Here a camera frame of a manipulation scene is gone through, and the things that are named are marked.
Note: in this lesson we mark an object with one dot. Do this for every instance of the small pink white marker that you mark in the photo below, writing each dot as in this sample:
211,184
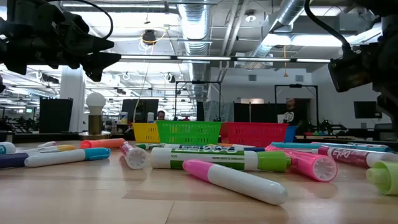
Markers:
46,144
242,182

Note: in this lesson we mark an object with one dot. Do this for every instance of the teal label white marker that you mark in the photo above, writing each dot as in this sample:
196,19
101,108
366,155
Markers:
6,147

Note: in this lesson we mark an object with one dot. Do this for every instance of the black wall monitor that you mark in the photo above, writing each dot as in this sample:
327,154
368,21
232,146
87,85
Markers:
367,109

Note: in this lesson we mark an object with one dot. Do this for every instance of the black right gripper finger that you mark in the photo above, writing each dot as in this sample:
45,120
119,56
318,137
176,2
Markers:
390,109

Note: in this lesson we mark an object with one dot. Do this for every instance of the thick red Expo marker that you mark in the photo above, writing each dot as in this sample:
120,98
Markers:
348,155

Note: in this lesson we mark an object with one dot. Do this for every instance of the red plastic basket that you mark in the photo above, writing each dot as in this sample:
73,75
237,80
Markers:
253,133

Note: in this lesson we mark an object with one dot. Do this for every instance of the black partition panel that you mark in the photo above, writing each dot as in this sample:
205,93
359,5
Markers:
56,115

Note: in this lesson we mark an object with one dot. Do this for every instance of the pink highlighter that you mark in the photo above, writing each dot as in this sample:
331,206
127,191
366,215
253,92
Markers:
308,165

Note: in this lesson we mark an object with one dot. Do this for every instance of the silver ventilation duct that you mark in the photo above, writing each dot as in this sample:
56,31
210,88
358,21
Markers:
194,25
289,12

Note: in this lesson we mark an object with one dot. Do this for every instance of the wipes canister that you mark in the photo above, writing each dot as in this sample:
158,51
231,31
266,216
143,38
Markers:
123,117

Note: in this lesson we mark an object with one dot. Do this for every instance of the blue plastic basket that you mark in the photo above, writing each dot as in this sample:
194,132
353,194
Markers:
290,134

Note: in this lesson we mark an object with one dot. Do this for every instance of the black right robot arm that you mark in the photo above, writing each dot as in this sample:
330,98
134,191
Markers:
382,6

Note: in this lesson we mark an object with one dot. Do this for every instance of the thin blue Expo marker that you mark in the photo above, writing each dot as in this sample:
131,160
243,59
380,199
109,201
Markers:
12,160

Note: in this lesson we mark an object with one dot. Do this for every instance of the orange highlighter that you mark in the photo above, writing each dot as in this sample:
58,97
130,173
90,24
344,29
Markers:
102,143

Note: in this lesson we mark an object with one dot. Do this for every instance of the black desk monitor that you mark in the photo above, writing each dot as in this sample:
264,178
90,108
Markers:
140,109

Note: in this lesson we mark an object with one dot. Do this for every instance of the small yellow white marker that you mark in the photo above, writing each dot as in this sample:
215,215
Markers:
66,147

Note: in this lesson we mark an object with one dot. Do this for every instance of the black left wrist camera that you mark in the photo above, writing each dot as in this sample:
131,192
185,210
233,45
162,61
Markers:
71,25

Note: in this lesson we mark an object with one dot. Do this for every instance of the black rig frame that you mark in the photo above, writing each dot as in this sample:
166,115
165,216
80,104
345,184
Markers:
295,85
199,82

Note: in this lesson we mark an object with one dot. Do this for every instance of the person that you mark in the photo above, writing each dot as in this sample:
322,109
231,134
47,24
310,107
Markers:
161,115
292,113

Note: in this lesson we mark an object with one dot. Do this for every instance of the long ceiling light strip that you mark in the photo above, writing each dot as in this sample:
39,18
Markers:
202,58

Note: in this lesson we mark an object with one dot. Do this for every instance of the black background robot arm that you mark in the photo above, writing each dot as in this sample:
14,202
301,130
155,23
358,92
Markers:
329,126

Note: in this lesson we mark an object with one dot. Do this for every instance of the white column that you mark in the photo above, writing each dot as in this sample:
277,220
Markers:
72,99

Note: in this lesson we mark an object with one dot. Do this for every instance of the thick green Expo marker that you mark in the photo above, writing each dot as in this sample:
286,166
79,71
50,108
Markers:
217,159

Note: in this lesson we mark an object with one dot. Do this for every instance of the black ceiling device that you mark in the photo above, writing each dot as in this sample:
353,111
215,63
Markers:
149,36

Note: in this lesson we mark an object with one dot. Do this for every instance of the black partition screen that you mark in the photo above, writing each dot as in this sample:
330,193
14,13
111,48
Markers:
264,112

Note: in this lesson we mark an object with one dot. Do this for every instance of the small light blue white marker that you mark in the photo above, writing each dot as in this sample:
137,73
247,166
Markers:
62,157

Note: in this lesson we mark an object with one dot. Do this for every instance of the thin green marker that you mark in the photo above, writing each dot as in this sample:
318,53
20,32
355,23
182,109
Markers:
146,145

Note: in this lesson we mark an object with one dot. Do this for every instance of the magenta Expo marker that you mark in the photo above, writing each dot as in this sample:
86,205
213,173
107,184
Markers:
134,156

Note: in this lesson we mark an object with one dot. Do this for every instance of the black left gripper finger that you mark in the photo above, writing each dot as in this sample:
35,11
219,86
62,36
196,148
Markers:
96,63
96,44

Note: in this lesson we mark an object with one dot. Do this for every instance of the yellow plastic basket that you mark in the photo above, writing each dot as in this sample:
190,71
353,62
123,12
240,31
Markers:
146,133

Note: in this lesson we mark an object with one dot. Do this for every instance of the white bulb lamp brass base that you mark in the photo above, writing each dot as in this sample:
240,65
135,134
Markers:
95,124

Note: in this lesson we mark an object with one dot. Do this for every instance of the blue highlighter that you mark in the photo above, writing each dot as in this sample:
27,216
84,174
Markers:
357,148
292,145

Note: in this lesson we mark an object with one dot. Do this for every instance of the green plastic basket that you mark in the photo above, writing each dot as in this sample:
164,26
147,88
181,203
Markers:
188,132

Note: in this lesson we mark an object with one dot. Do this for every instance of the white bottle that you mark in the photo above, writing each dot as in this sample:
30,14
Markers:
150,117

